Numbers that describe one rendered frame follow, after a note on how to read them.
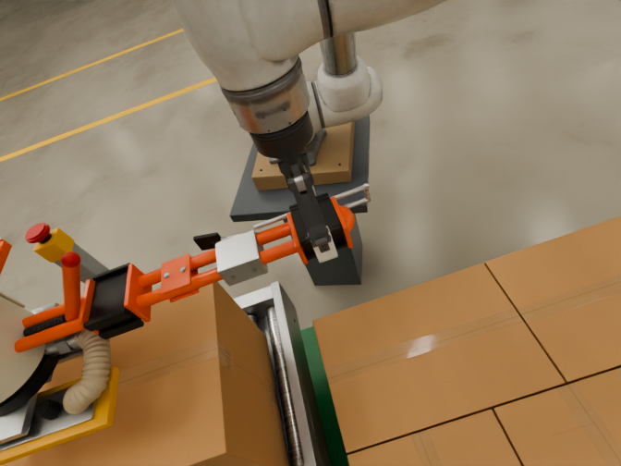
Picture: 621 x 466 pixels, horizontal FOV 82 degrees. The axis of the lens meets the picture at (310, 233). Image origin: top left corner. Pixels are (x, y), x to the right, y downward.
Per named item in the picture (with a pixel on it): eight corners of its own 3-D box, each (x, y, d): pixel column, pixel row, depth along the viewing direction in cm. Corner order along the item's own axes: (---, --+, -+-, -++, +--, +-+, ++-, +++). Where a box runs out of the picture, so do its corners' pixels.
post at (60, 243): (197, 362, 182) (31, 251, 106) (196, 349, 187) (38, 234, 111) (209, 358, 182) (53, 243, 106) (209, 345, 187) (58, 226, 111)
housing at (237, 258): (229, 288, 59) (216, 275, 55) (225, 257, 63) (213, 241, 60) (269, 274, 58) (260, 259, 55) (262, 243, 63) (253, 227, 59)
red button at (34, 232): (31, 251, 106) (19, 243, 103) (38, 234, 111) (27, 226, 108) (53, 243, 106) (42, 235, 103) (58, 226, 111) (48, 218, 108)
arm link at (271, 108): (220, 104, 35) (244, 151, 40) (308, 71, 35) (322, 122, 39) (215, 65, 41) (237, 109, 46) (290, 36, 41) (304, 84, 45)
